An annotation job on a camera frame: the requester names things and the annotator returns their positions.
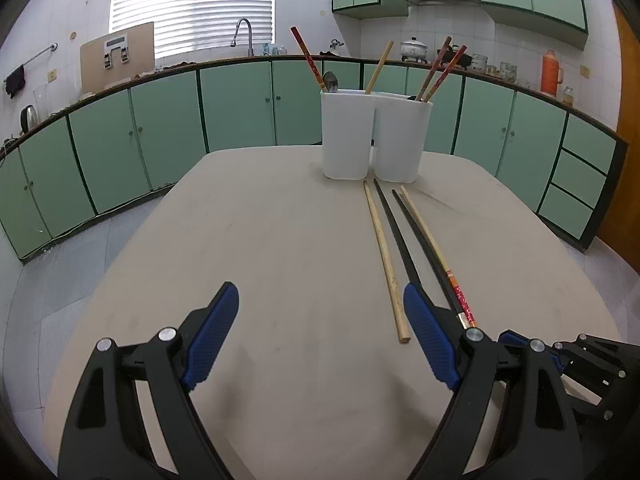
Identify brown wooden board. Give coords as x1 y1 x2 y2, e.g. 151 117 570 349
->
80 21 156 95

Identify black wok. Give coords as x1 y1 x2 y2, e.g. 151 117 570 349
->
435 45 473 71

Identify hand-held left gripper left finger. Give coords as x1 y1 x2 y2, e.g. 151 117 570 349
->
57 281 240 480

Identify white window blind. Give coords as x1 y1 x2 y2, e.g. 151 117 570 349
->
109 0 277 61

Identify metal towel bar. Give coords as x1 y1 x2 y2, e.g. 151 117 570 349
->
20 44 58 68

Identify orange thermos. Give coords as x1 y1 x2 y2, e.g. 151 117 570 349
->
541 50 565 98

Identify grey metal bracket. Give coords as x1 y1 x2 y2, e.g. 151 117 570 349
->
102 34 132 68

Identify green base cabinets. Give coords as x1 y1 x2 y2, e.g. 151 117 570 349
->
0 57 628 263

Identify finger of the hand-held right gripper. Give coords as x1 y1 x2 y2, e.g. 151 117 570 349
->
552 332 628 421
499 330 568 376

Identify wooden door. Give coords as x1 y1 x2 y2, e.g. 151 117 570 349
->
597 5 640 261

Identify plain bamboo chopstick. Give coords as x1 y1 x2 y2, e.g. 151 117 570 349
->
363 180 412 345

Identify white lidded pot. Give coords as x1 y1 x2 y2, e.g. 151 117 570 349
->
400 36 430 63

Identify metal kitchen faucet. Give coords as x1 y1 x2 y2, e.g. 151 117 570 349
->
231 18 256 58

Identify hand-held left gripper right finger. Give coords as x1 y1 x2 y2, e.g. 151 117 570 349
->
402 282 583 480

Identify white double utensil holder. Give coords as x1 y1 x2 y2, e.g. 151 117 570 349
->
320 89 434 184

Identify dark hanging towel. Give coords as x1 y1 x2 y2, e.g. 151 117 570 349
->
4 66 27 98

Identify black chopstick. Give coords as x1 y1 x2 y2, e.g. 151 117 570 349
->
392 189 468 331
373 178 426 306

